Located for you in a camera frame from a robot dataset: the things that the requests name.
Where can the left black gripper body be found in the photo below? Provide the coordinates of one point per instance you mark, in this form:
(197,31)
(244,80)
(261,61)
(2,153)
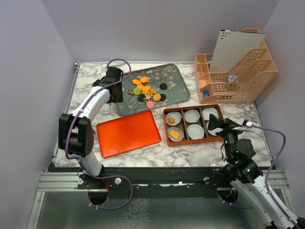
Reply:
(118,97)

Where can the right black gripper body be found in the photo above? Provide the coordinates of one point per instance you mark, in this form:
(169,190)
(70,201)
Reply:
(228,131)

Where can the yellow square cookie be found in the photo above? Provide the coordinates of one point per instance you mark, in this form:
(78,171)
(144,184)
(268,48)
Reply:
(174,134)

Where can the brown swirl cookie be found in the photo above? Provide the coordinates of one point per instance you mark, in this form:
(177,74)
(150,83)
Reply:
(171,120)

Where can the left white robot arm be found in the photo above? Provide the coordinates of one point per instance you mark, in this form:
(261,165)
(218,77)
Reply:
(76,135)

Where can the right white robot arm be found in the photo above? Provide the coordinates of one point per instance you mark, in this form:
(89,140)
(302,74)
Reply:
(243,174)

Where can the orange flower cookie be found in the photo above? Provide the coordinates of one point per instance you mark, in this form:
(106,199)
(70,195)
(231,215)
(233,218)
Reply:
(144,79)

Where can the orange cookie tin box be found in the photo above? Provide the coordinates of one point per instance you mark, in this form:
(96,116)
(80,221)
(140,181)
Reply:
(183,126)

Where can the white star cookie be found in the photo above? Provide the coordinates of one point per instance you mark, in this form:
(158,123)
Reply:
(147,98)

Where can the pink round cookie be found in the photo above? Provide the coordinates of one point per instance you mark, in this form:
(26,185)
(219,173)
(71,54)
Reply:
(150,104)

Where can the round patterned tape roll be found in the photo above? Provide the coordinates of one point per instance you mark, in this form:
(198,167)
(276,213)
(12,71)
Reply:
(231,78)

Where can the orange round cracker cookie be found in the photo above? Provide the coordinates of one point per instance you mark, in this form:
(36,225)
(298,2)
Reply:
(157,97)

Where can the peach plastic desk organizer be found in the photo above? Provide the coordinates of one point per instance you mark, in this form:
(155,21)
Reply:
(254,72)

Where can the black round cookie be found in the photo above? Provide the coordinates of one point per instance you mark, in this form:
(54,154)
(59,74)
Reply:
(163,97)
(163,86)

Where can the floral dark serving tray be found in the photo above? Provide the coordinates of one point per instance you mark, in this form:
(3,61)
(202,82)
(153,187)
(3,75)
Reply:
(176,92)

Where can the orange metal tin lid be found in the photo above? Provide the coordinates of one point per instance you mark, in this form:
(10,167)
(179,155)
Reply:
(127,133)

